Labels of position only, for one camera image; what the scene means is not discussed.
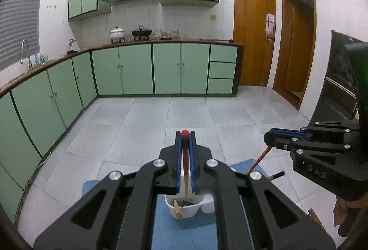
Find reddish brown chopstick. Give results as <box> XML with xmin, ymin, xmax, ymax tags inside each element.
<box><xmin>246</xmin><ymin>146</ymin><xmax>272</xmax><ymax>175</ymax></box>

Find red-tipped dark chopstick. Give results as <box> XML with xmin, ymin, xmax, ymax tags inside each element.
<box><xmin>181</xmin><ymin>130</ymin><xmax>190</xmax><ymax>204</ymax></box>

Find light wooden chopstick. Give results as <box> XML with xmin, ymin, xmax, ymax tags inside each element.
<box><xmin>173</xmin><ymin>199</ymin><xmax>183</xmax><ymax>219</ymax></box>

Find green lower kitchen cabinets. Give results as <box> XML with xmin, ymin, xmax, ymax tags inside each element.
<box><xmin>1</xmin><ymin>41</ymin><xmax>243</xmax><ymax>221</ymax></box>

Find person's right hand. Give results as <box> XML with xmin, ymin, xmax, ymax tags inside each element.
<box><xmin>333</xmin><ymin>195</ymin><xmax>368</xmax><ymax>227</ymax></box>

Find dark chopstick in holder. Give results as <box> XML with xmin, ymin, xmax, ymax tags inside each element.
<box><xmin>268</xmin><ymin>171</ymin><xmax>285</xmax><ymax>181</ymax></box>

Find blue table mat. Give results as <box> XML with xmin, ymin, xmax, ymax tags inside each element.
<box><xmin>82</xmin><ymin>159</ymin><xmax>255</xmax><ymax>249</ymax></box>

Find dark glass display cabinet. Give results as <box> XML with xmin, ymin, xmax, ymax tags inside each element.
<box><xmin>309</xmin><ymin>30</ymin><xmax>360</xmax><ymax>126</ymax></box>

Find wooden comb-like rack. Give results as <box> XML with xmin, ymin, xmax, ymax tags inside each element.
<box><xmin>308</xmin><ymin>208</ymin><xmax>325</xmax><ymax>230</ymax></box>

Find white double utensil holder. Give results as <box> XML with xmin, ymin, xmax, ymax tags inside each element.
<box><xmin>165</xmin><ymin>194</ymin><xmax>215</xmax><ymax>219</ymax></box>

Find closed wooden door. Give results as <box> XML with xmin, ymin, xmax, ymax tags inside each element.
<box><xmin>233</xmin><ymin>0</ymin><xmax>276</xmax><ymax>87</ymax></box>

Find chrome sink faucet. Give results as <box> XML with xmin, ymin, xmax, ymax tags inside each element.
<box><xmin>20</xmin><ymin>38</ymin><xmax>34</xmax><ymax>70</ymax></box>

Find black wok on stove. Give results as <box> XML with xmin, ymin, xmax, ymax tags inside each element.
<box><xmin>132</xmin><ymin>25</ymin><xmax>152</xmax><ymax>41</ymax></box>

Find grey window blind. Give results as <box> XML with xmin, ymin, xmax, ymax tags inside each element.
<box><xmin>1</xmin><ymin>0</ymin><xmax>40</xmax><ymax>69</ymax></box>

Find open wooden doorway frame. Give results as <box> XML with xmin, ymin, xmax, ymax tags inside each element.
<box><xmin>273</xmin><ymin>0</ymin><xmax>317</xmax><ymax>109</ymax></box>

